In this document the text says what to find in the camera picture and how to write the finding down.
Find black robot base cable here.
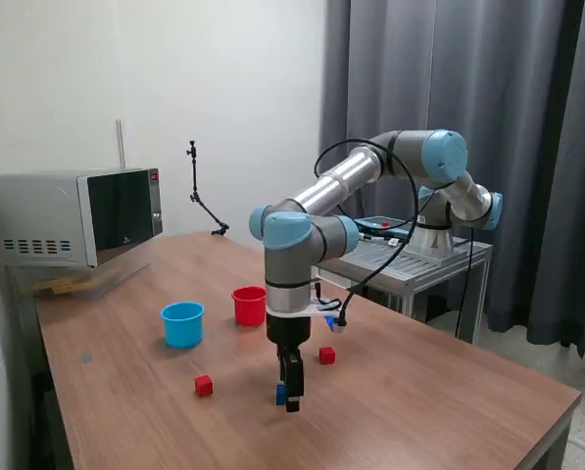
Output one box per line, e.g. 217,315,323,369
453,229,477,339

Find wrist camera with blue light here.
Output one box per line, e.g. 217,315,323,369
323,312,350,337

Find red plastic cup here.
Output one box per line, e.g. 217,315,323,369
230,286,268,327

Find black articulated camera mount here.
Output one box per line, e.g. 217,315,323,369
185,140,230,237

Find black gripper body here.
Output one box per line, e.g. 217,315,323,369
266,315,313,361

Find wooden block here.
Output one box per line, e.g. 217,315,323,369
26,277,85,298

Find blue teach pendant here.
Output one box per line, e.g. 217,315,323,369
355,215,416,241

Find blue plastic cup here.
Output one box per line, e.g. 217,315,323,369
160,301,207,350

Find grey curtain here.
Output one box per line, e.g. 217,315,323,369
317,0,585,358

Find silver microwave oven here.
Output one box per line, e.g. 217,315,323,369
0,167,164,269

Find grey metal robot stand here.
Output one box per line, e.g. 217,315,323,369
311,227,494,347

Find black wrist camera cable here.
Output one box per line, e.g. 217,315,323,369
314,139,420,327

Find black pendant cable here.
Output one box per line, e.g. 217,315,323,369
358,229,402,246

